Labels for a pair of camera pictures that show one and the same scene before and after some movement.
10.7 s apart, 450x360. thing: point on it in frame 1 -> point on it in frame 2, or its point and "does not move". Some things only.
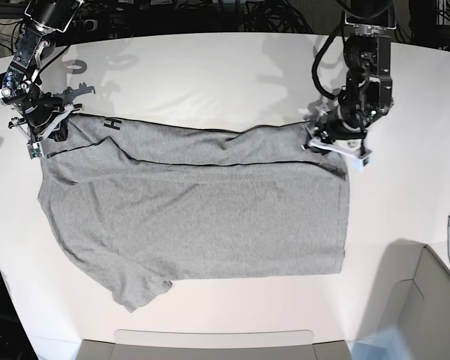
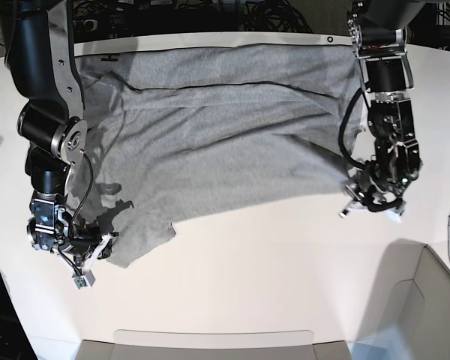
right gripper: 347,119 -> 382,182
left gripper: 44,115 -> 51,226
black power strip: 85,25 does not move
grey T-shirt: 149,204 -> 178,131
